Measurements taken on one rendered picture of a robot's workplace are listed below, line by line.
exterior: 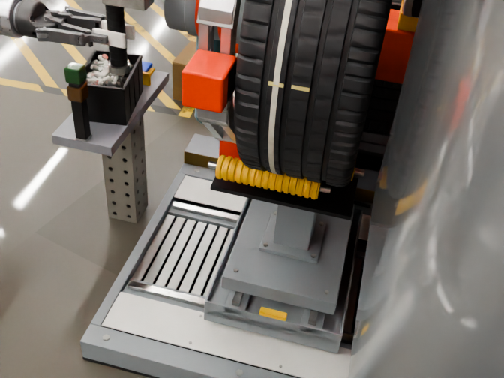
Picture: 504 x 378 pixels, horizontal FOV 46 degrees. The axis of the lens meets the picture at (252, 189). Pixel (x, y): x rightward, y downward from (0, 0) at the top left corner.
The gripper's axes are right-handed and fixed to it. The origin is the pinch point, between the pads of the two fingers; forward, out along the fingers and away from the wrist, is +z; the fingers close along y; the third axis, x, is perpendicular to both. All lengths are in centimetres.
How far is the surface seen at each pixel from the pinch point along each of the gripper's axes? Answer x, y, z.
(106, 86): -26.3, -21.1, -13.6
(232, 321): -71, 8, 31
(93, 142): -38.0, -11.8, -14.1
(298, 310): -68, 1, 47
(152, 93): -38, -40, -9
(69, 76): -19.0, -10.7, -17.9
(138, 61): -26.3, -37.1, -11.5
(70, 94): -24.0, -10.7, -18.2
